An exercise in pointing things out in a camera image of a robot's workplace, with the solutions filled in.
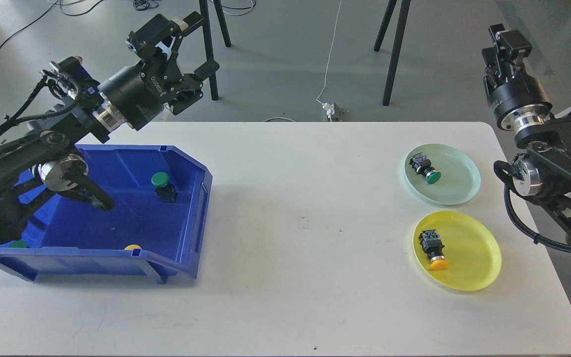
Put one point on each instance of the yellow push button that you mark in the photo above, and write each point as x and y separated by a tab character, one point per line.
432	246

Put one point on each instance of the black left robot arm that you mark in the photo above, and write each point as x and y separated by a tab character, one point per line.
38	157

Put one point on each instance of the green push button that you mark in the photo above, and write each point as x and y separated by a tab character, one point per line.
163	187
421	164

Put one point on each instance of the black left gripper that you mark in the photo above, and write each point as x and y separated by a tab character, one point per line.
140	92

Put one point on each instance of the light green plate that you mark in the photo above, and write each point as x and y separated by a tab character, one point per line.
461	179

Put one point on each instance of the white power adapter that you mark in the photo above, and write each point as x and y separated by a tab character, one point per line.
335	113

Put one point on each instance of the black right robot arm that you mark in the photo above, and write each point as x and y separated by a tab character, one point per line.
541	173

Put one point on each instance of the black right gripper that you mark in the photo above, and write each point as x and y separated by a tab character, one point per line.
521	101

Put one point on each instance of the black tripod right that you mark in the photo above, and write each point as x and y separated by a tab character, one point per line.
398	40

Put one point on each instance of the yellow plate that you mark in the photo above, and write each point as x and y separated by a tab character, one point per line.
474	255

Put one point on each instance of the green button bin corner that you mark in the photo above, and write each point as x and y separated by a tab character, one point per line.
18	244

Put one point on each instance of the yellow button bin front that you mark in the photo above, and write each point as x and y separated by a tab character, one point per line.
132	247

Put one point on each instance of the blue plastic bin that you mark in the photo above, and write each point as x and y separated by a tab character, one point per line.
70	237

